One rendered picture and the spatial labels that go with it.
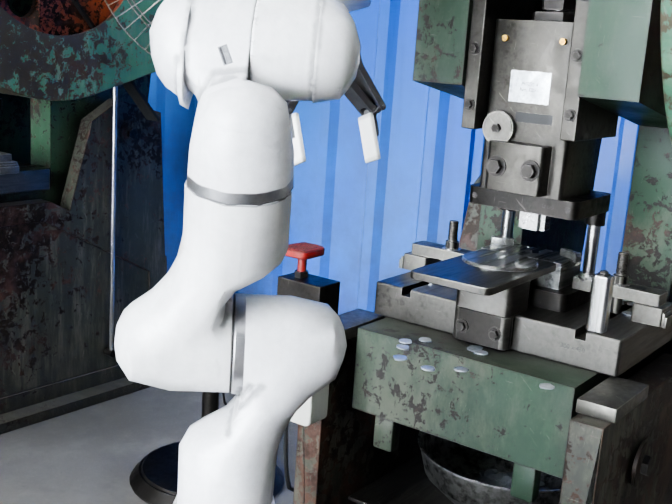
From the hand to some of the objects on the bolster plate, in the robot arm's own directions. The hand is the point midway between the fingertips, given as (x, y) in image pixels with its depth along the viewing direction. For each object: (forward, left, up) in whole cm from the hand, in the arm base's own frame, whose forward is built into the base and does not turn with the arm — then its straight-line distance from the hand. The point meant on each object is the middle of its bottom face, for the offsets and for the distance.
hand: (335, 154), depth 139 cm
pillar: (+47, +8, -22) cm, 53 cm away
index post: (+37, -22, -25) cm, 50 cm away
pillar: (+52, -7, -22) cm, 57 cm away
